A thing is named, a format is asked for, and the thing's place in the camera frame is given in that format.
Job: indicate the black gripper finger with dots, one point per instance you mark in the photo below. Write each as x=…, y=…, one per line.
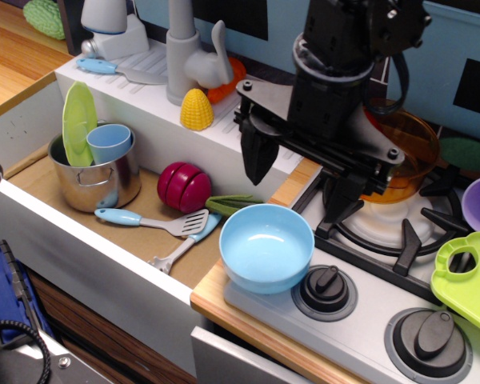
x=339, y=196
x=259, y=152

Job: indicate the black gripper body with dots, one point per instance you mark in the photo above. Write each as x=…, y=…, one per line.
x=323, y=118

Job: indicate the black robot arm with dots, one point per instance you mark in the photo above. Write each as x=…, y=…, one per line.
x=340, y=37

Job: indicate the light blue plastic bowl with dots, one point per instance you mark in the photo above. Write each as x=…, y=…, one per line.
x=266, y=248

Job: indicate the black stove burner grate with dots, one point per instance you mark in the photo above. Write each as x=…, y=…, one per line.
x=395, y=242

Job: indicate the yellow toy corn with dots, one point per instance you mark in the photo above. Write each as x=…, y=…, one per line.
x=196, y=111

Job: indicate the orange toy pumpkin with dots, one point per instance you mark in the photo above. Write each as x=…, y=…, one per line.
x=239, y=71

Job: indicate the magenta toy beet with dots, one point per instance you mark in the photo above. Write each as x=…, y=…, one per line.
x=186, y=188

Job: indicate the orange transparent pot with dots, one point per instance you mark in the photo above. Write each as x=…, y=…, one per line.
x=420, y=145

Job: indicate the small black stove knob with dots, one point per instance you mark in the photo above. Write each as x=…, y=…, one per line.
x=325, y=294

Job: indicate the grey toy faucet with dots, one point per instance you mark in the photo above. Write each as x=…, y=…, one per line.
x=188, y=65

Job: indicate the dark green round sponge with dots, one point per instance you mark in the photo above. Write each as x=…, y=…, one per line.
x=464, y=153

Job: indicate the steel cooking pot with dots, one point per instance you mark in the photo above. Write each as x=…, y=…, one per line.
x=109, y=185

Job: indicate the light blue plastic cup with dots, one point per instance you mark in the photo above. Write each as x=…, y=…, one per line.
x=109, y=142

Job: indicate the lime green cutting board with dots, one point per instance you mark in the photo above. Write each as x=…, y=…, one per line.
x=459, y=291

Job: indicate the large black stove knob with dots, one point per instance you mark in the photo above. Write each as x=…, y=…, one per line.
x=427, y=346

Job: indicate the green plastic plate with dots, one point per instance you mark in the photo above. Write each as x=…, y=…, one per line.
x=78, y=119

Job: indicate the green knitted toy vegetable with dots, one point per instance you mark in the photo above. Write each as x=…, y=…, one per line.
x=45, y=17

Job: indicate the blue handled grey spatula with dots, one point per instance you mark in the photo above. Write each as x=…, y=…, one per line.
x=187, y=224

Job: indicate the blue handled grey fork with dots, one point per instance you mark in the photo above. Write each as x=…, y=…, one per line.
x=165, y=264

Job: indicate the blue handled toy knife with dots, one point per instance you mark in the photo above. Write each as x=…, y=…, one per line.
x=99, y=66

